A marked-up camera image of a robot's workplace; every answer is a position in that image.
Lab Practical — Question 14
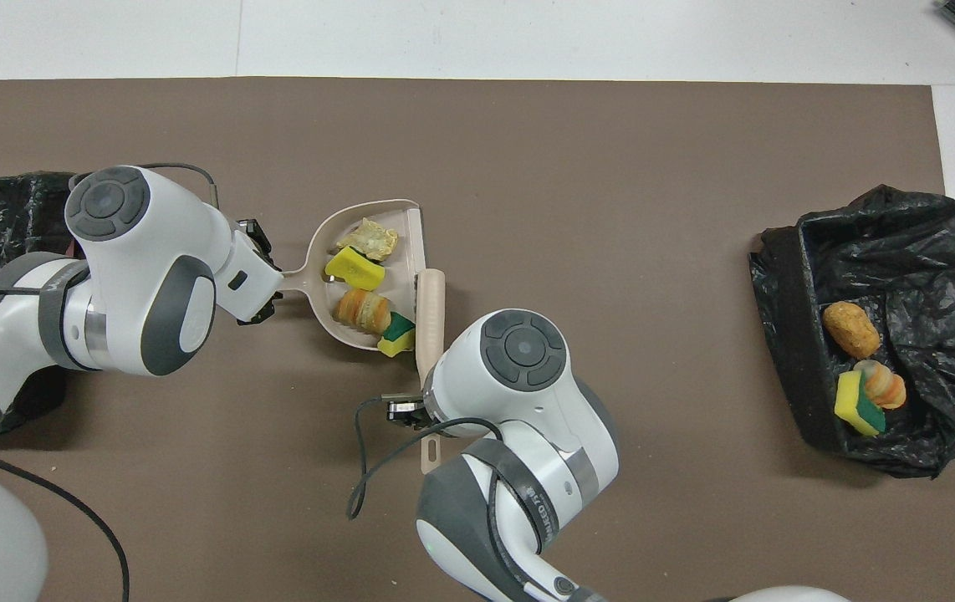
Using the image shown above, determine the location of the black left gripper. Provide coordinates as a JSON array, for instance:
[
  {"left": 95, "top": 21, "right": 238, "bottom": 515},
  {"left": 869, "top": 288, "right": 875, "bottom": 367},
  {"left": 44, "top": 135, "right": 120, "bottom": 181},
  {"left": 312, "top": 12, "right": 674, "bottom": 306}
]
[{"left": 233, "top": 219, "right": 284, "bottom": 327}]

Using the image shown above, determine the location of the small yellow green sponge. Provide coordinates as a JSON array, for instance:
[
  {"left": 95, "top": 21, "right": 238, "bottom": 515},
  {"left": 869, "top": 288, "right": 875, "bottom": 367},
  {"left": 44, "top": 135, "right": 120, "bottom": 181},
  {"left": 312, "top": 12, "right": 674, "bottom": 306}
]
[{"left": 377, "top": 312, "right": 417, "bottom": 359}]

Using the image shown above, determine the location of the beige hand brush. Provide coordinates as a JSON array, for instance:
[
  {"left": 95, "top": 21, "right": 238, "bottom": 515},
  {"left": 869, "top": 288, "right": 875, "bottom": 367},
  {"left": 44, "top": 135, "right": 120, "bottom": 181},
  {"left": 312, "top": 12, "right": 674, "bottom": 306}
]
[{"left": 415, "top": 268, "right": 447, "bottom": 476}]

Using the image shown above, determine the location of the yellow sponge piece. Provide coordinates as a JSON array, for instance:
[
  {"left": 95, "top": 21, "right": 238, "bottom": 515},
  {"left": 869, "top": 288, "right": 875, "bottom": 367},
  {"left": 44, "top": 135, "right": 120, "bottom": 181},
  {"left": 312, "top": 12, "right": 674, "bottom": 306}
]
[{"left": 324, "top": 246, "right": 386, "bottom": 292}]

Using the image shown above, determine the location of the striped croissant bread piece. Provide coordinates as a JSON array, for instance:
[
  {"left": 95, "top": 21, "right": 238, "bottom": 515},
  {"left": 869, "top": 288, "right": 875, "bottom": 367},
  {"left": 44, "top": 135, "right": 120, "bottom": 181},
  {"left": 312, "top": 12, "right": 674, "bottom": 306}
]
[{"left": 333, "top": 288, "right": 392, "bottom": 337}]

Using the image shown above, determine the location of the pale crumbly bread piece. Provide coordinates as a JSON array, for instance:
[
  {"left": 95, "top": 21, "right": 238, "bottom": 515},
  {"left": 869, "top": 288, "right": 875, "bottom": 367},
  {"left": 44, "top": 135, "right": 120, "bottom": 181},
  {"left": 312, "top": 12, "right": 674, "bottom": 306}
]
[{"left": 335, "top": 217, "right": 400, "bottom": 261}]

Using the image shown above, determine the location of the beige plastic dustpan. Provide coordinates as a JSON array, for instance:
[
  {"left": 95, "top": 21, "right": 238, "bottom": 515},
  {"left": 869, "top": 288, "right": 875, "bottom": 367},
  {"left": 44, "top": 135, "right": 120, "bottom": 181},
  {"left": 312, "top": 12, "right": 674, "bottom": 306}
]
[{"left": 277, "top": 198, "right": 425, "bottom": 353}]

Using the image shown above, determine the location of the large yellow green sponge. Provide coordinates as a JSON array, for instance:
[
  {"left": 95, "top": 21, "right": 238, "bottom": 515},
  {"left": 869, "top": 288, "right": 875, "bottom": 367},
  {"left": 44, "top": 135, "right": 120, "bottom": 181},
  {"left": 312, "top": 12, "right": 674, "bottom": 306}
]
[{"left": 834, "top": 370, "right": 887, "bottom": 437}]

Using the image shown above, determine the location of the brown bread roll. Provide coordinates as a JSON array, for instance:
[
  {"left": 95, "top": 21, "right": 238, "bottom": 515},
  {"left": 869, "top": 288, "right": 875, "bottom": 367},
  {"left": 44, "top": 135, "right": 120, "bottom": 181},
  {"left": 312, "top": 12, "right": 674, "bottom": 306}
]
[{"left": 821, "top": 301, "right": 882, "bottom": 360}]

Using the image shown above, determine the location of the striped round bread piece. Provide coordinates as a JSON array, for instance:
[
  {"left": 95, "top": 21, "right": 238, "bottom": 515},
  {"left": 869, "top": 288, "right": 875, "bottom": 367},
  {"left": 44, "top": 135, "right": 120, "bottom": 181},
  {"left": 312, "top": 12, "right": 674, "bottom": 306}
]
[{"left": 852, "top": 359, "right": 907, "bottom": 411}]

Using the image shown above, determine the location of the black bag lined bin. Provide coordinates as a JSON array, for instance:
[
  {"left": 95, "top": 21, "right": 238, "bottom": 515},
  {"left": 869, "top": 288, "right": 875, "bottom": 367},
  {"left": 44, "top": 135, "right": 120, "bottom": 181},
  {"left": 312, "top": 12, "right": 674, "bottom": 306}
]
[{"left": 748, "top": 184, "right": 955, "bottom": 480}]

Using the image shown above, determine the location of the brown table mat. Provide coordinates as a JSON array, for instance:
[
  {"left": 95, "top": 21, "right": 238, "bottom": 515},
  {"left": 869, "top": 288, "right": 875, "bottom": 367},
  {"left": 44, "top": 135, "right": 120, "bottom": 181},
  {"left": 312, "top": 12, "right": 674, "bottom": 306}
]
[{"left": 0, "top": 77, "right": 955, "bottom": 602}]

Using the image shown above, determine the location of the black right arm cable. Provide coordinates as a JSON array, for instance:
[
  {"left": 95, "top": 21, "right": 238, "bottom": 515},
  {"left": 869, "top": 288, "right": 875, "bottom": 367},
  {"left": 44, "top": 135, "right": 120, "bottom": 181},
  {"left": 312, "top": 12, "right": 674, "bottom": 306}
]
[{"left": 347, "top": 393, "right": 503, "bottom": 521}]

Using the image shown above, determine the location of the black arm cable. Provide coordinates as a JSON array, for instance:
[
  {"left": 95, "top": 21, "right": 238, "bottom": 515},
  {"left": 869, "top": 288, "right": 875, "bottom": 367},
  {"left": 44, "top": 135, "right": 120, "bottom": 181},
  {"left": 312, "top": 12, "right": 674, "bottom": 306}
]
[
  {"left": 0, "top": 161, "right": 219, "bottom": 602},
  {"left": 347, "top": 393, "right": 503, "bottom": 521}
]

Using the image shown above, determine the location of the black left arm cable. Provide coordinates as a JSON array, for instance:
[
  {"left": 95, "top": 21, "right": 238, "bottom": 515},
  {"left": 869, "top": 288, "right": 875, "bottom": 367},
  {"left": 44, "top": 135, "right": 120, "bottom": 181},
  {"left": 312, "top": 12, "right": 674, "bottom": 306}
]
[{"left": 0, "top": 161, "right": 219, "bottom": 602}]

